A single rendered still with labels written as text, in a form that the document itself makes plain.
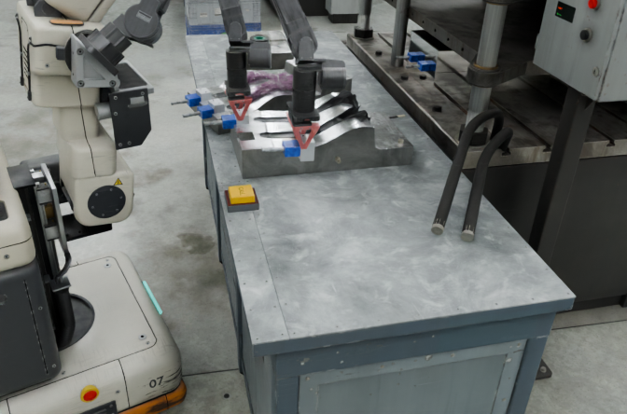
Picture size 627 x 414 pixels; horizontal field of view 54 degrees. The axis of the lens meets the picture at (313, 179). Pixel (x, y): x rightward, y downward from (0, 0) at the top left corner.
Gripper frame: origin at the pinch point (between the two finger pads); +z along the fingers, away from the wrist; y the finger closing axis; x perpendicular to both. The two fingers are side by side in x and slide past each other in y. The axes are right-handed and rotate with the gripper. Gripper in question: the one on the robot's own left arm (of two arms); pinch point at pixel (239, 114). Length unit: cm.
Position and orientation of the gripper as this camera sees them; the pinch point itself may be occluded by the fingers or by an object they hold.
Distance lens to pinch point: 183.1
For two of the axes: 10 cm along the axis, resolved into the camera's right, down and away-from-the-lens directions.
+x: -9.7, 1.1, -2.2
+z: -0.1, 8.7, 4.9
